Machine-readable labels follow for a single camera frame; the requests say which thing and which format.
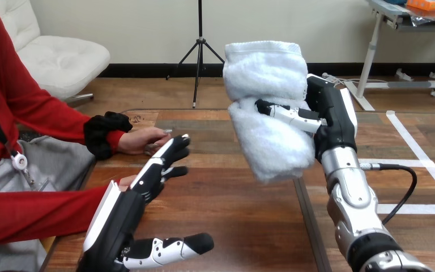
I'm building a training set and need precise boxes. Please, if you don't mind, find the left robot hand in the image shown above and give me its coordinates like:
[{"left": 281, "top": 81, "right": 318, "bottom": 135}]
[{"left": 76, "top": 134, "right": 215, "bottom": 272}]

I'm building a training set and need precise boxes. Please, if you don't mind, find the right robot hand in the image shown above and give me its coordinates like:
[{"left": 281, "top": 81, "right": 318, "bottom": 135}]
[{"left": 255, "top": 74, "right": 358, "bottom": 163}]

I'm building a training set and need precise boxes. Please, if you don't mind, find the person's hand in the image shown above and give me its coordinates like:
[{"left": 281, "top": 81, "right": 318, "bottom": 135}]
[
  {"left": 118, "top": 174, "right": 140, "bottom": 191},
  {"left": 117, "top": 126, "right": 173, "bottom": 156}
]

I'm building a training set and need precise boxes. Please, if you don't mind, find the white towel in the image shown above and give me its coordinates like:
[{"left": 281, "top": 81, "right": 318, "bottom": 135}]
[{"left": 223, "top": 40, "right": 316, "bottom": 184}]

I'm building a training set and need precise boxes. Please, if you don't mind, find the person's forearm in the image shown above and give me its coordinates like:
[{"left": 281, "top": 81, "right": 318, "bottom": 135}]
[
  {"left": 33, "top": 90, "right": 134, "bottom": 161},
  {"left": 0, "top": 185, "right": 123, "bottom": 249}
]

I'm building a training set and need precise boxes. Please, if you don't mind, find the person's body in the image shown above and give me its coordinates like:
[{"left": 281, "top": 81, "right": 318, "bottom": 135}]
[{"left": 0, "top": 0, "right": 98, "bottom": 272}]

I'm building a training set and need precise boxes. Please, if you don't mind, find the white desk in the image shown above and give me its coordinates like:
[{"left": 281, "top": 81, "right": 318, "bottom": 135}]
[{"left": 343, "top": 0, "right": 435, "bottom": 112}]

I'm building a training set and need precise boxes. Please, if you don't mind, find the black tripod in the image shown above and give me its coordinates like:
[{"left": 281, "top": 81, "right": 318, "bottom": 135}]
[{"left": 165, "top": 0, "right": 226, "bottom": 109}]

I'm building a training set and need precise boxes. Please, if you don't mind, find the white cushioned chair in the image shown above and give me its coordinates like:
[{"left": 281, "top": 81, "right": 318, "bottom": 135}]
[{"left": 0, "top": 0, "right": 111, "bottom": 104}]

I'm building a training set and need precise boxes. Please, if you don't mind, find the orange thing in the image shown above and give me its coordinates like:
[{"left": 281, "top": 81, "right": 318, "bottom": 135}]
[{"left": 406, "top": 0, "right": 435, "bottom": 11}]

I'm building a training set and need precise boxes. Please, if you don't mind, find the tangle of cables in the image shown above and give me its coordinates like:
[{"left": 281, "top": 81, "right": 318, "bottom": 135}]
[{"left": 330, "top": 76, "right": 391, "bottom": 86}]

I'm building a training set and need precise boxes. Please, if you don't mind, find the black cable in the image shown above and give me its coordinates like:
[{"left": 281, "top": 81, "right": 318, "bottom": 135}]
[{"left": 359, "top": 163, "right": 418, "bottom": 226}]

